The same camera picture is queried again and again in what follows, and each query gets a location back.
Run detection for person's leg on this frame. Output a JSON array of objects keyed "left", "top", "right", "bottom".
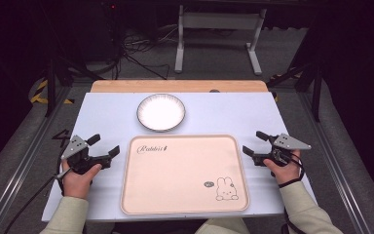
[{"left": 194, "top": 217, "right": 251, "bottom": 234}]

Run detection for white metal stand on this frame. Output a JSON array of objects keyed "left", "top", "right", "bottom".
[{"left": 173, "top": 4, "right": 268, "bottom": 76}]

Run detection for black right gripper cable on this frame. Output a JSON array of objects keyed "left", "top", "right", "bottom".
[{"left": 277, "top": 151, "right": 306, "bottom": 190}]

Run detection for white plate with dark rim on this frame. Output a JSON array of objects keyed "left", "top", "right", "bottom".
[{"left": 135, "top": 93, "right": 187, "bottom": 134}]

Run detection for yellow black floor tape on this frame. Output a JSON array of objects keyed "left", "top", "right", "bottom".
[{"left": 28, "top": 79, "right": 76, "bottom": 105}]

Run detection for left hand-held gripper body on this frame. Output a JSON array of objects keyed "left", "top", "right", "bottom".
[{"left": 60, "top": 135, "right": 111, "bottom": 176}]

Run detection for black tripod stand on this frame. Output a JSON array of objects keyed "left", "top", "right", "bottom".
[
  {"left": 43, "top": 57, "right": 105, "bottom": 119},
  {"left": 266, "top": 60, "right": 324, "bottom": 124}
]

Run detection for pink tray with rabbit print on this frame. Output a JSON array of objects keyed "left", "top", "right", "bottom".
[{"left": 120, "top": 134, "right": 251, "bottom": 216}]

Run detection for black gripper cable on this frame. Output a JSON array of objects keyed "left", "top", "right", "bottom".
[
  {"left": 277, "top": 151, "right": 306, "bottom": 190},
  {"left": 2, "top": 168, "right": 74, "bottom": 234}
]

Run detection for person's right hand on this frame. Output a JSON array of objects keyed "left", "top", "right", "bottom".
[{"left": 262, "top": 149, "right": 303, "bottom": 186}]

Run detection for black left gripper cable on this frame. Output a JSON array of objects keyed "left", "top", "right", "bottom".
[{"left": 2, "top": 168, "right": 74, "bottom": 234}]

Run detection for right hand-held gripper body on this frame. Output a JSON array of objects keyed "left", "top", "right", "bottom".
[{"left": 252, "top": 133, "right": 313, "bottom": 168}]

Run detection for black floor cables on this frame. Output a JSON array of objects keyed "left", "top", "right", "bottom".
[{"left": 115, "top": 23, "right": 180, "bottom": 81}]

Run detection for aluminium floor rail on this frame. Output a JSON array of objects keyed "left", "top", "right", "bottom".
[
  {"left": 0, "top": 85, "right": 73, "bottom": 234},
  {"left": 297, "top": 91, "right": 373, "bottom": 234}
]

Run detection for person's left hand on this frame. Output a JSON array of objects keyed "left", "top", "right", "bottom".
[{"left": 60, "top": 159, "right": 103, "bottom": 200}]

